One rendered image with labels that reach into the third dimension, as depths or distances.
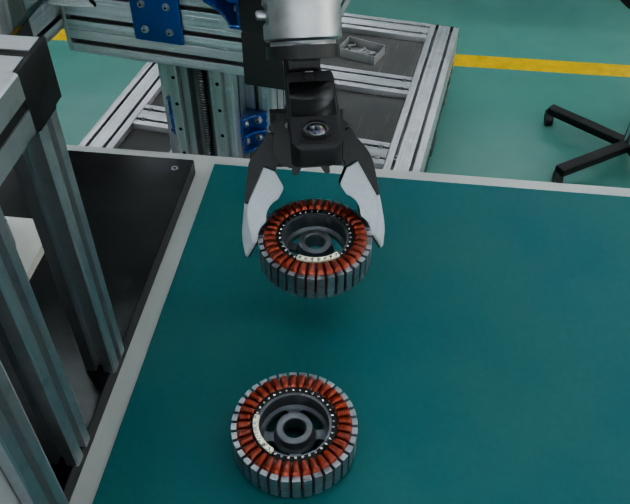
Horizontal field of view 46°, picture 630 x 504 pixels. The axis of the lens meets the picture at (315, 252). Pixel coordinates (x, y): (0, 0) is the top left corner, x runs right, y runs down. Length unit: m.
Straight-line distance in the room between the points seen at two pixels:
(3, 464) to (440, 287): 0.49
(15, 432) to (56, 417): 0.09
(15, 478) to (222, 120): 1.07
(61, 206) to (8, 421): 0.17
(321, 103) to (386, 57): 1.63
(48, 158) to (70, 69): 2.20
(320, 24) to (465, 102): 1.83
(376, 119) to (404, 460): 1.43
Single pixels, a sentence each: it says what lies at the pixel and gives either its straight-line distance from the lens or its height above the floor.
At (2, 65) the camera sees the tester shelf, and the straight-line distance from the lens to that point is 0.51.
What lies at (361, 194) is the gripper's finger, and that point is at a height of 0.88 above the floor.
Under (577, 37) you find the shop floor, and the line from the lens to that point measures 2.99.
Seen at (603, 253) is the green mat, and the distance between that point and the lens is 0.92.
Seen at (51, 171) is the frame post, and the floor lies 1.01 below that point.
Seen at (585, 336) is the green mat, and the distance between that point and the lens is 0.83.
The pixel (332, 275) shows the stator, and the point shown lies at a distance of 0.70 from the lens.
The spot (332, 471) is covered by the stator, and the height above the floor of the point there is 0.78.
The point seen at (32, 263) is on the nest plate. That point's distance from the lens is 0.86.
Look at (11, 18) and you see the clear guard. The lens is 0.68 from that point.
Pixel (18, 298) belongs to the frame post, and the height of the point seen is 0.97.
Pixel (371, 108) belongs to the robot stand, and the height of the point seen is 0.21.
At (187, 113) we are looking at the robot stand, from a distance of 1.57.
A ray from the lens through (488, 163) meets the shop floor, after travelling 2.27.
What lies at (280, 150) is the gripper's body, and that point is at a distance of 0.72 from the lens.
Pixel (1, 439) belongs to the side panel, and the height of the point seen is 0.94.
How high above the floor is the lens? 1.36
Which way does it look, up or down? 44 degrees down
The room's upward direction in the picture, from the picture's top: straight up
